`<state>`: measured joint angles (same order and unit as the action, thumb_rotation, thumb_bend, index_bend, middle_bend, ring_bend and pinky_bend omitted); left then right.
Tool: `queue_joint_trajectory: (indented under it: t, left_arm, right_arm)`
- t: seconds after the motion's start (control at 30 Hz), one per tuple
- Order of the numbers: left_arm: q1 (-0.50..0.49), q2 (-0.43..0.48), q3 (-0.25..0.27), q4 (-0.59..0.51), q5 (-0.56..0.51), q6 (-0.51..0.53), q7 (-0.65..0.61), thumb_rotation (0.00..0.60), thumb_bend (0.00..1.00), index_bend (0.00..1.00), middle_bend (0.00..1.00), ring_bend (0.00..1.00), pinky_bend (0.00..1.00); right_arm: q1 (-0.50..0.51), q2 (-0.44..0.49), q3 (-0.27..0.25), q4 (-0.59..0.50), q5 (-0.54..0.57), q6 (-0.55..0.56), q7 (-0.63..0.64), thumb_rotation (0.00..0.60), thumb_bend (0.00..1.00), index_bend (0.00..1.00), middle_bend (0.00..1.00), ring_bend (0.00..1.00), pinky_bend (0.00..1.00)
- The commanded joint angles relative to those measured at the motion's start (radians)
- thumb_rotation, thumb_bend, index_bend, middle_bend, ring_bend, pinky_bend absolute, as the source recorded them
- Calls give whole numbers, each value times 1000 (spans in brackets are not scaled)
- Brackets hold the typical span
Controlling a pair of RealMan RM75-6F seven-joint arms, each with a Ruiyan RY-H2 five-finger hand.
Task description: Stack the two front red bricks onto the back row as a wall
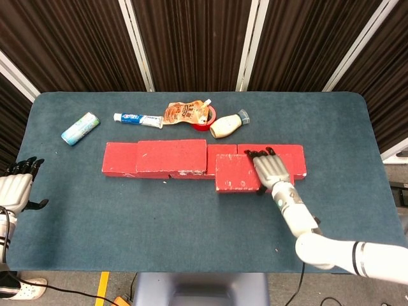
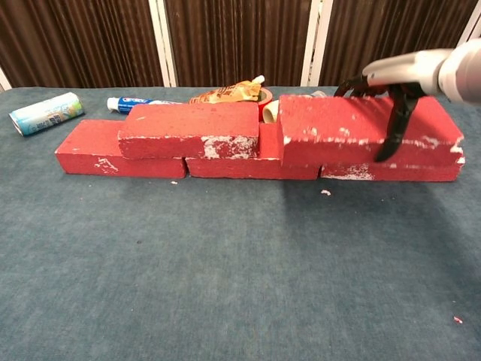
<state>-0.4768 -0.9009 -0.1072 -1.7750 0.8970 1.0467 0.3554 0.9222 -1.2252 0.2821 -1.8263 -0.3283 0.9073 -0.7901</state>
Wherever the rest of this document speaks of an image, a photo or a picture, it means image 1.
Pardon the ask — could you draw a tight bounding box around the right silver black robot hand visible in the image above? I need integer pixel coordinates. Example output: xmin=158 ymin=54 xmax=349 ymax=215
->
xmin=244 ymin=147 xmax=296 ymax=194

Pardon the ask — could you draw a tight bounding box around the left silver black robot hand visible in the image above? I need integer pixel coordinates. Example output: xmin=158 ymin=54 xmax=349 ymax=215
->
xmin=0 ymin=156 xmax=50 ymax=214

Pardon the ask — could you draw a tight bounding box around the red brick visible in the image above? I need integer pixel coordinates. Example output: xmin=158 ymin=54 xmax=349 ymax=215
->
xmin=135 ymin=139 xmax=208 ymax=175
xmin=215 ymin=153 xmax=296 ymax=194
xmin=237 ymin=143 xmax=308 ymax=181
xmin=168 ymin=143 xmax=239 ymax=180
xmin=101 ymin=142 xmax=173 ymax=179

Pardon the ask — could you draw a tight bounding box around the cream squeeze bottle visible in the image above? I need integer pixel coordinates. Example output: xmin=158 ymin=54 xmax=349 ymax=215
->
xmin=209 ymin=109 xmax=251 ymax=140

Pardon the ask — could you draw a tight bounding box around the brown corrugated partition panel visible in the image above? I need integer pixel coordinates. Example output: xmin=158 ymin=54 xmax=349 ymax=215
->
xmin=333 ymin=0 xmax=408 ymax=154
xmin=0 ymin=71 xmax=33 ymax=184
xmin=248 ymin=0 xmax=383 ymax=93
xmin=0 ymin=0 xmax=147 ymax=93
xmin=132 ymin=0 xmax=252 ymax=93

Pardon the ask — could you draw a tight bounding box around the red tape roll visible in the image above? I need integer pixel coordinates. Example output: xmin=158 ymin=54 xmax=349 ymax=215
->
xmin=191 ymin=105 xmax=217 ymax=132

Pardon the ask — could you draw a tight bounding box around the light blue green can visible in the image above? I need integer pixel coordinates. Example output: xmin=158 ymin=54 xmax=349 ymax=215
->
xmin=61 ymin=112 xmax=101 ymax=147

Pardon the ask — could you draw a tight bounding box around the white perforated clog shoe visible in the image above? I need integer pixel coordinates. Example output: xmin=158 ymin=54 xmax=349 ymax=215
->
xmin=0 ymin=277 xmax=48 ymax=301

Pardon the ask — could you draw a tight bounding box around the orange spout pouch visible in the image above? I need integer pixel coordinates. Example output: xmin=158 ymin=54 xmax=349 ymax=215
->
xmin=163 ymin=99 xmax=212 ymax=127

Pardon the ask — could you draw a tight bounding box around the blue-grey felt table cover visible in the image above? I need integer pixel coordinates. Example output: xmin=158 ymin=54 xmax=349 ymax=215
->
xmin=0 ymin=91 xmax=408 ymax=275

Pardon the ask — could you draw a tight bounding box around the black device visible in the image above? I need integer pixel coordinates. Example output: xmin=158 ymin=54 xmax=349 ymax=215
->
xmin=390 ymin=180 xmax=408 ymax=208

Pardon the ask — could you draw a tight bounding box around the white blue toothpaste tube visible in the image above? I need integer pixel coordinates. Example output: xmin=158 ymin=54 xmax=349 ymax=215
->
xmin=113 ymin=112 xmax=164 ymax=129

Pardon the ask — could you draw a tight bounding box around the white partition frame post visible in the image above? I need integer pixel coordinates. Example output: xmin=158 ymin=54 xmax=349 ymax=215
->
xmin=117 ymin=0 xmax=156 ymax=93
xmin=235 ymin=0 xmax=270 ymax=92
xmin=321 ymin=0 xmax=401 ymax=93
xmin=0 ymin=50 xmax=41 ymax=100
xmin=381 ymin=145 xmax=408 ymax=162

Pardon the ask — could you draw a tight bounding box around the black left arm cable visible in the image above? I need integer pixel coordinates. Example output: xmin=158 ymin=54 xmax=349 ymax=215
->
xmin=0 ymin=205 xmax=111 ymax=303

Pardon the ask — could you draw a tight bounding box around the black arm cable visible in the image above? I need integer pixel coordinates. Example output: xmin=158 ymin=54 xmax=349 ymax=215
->
xmin=283 ymin=270 xmax=307 ymax=306
xmin=0 ymin=205 xmax=111 ymax=303

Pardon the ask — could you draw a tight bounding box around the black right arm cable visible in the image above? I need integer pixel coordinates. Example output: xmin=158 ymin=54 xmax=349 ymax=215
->
xmin=283 ymin=270 xmax=307 ymax=306

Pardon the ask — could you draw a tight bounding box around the grey-blue robot pedestal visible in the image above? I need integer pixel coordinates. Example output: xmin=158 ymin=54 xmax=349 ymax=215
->
xmin=132 ymin=272 xmax=270 ymax=306

